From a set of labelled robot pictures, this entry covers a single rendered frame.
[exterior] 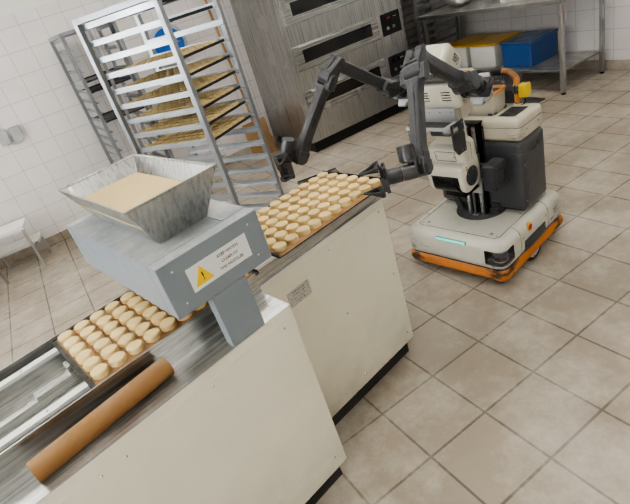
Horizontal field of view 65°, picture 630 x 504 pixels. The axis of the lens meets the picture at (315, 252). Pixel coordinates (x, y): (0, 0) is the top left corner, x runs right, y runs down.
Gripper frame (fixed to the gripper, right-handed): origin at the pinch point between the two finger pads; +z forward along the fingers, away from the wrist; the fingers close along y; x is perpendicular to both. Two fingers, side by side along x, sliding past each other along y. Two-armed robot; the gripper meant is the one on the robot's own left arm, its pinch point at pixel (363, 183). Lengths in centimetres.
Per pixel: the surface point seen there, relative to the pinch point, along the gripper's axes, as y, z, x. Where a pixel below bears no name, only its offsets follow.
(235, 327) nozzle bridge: 8, 43, -60
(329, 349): 58, 29, -19
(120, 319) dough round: 5, 84, -46
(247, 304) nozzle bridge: 4, 39, -55
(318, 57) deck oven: 12, 29, 366
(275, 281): 16.3, 37.1, -26.4
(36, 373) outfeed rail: 9, 111, -59
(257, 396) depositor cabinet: 33, 45, -62
